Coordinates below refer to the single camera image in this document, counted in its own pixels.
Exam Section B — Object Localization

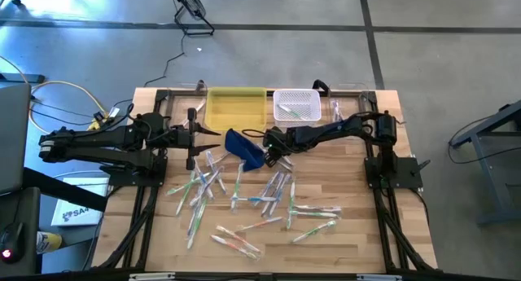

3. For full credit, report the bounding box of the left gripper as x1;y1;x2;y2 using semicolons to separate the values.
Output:
164;108;222;171

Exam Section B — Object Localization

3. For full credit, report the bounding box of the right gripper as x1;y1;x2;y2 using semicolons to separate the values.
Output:
262;125;300;168

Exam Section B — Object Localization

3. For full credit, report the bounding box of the orange toothbrush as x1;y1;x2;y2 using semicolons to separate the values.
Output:
215;225;265;256
181;99;208;128
209;234;261;261
234;215;286;233

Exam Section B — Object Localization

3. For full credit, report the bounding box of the green toothbrush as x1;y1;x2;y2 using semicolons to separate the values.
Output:
186;195;209;250
288;209;339;220
289;218;339;245
230;162;246;212
174;170;197;217
165;172;212;196
286;180;297;231
278;103;305;120

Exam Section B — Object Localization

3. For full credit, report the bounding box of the pink toothbrush in clear wrapper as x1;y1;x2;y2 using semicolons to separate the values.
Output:
210;151;232;167

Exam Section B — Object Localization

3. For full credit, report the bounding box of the blue cloth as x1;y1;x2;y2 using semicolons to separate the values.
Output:
223;128;266;172

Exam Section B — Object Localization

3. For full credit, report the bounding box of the clear plastic bin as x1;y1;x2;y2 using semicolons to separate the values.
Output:
327;81;370;146
164;81;208;142

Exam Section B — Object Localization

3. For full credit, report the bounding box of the yellow plastic bin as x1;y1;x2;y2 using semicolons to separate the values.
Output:
204;86;269;132

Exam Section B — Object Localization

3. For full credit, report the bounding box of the white perforated plastic basket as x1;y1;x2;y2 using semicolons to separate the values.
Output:
272;88;322;129

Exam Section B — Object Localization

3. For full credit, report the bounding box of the white printed box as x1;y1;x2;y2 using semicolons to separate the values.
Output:
50;176;111;228

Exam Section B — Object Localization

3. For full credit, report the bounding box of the black desk beam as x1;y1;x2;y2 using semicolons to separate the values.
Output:
22;166;110;213

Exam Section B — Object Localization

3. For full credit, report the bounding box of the yellow white cup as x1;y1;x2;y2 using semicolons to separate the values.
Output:
35;230;64;256

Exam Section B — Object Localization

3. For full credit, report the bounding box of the black desk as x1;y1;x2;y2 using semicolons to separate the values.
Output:
0;186;42;279

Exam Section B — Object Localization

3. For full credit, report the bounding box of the grey laptop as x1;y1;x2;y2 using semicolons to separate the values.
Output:
0;81;33;195

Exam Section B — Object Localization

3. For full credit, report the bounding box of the black computer mouse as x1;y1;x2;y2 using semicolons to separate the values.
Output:
0;221;25;265

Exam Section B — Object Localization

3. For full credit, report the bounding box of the black floor cable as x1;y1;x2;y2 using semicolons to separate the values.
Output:
142;32;187;89

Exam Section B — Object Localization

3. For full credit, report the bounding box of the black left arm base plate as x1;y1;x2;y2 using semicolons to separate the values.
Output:
100;153;169;188

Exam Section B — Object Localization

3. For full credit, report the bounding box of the yellow cable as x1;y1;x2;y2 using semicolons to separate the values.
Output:
0;55;110;138

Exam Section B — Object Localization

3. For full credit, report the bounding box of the black power cable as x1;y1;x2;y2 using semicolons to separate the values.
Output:
28;97;99;127

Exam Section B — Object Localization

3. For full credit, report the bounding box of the grey metal table frame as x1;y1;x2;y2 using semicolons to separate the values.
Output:
449;99;521;227

